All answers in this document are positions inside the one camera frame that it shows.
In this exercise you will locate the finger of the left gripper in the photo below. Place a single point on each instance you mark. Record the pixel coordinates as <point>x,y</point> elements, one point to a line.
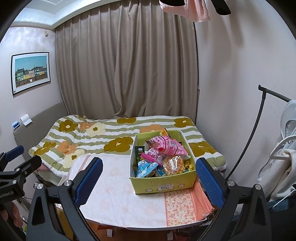
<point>11,155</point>
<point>25,169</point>

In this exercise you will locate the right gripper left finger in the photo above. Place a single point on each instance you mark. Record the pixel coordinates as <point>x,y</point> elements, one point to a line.
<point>43,221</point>

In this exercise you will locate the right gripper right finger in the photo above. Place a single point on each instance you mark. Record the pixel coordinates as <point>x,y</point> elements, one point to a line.
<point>242,211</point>

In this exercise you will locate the waffle cookie clear packet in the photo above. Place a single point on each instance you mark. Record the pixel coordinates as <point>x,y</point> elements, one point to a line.
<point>173,165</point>

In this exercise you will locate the pink snack bag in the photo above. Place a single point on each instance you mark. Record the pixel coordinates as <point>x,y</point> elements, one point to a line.
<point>168,146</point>

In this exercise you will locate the blue white snack bag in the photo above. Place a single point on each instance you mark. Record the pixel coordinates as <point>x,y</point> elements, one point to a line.
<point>146,169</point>

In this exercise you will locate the left hand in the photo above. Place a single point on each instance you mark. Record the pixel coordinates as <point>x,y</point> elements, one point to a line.
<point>18,222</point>

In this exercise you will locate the grey headboard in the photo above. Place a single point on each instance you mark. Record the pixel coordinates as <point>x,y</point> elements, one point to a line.
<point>30,135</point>

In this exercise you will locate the white tissue roll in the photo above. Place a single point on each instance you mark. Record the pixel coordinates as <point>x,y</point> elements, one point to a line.
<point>26,120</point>

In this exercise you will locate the floral striped blanket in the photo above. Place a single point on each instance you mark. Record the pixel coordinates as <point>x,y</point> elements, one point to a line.
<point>74,135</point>

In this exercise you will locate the white clothes pile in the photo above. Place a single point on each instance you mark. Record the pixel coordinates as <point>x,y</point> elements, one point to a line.
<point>277,176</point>

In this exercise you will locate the white pink table cloth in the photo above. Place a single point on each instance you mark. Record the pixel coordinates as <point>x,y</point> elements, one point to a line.
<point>114,202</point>

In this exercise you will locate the framed houses picture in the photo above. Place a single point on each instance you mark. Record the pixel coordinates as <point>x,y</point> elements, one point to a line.
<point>29,70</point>

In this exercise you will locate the green cardboard box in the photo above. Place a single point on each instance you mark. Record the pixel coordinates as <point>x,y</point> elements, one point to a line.
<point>159,182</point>

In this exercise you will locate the black lamp stand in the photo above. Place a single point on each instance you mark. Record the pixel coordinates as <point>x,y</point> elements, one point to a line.
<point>265,92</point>

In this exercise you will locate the beige curtain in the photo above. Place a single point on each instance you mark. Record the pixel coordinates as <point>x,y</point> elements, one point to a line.
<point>128,59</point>

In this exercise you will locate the pink hanging cloth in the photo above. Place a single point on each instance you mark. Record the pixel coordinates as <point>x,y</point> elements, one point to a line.
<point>194,10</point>

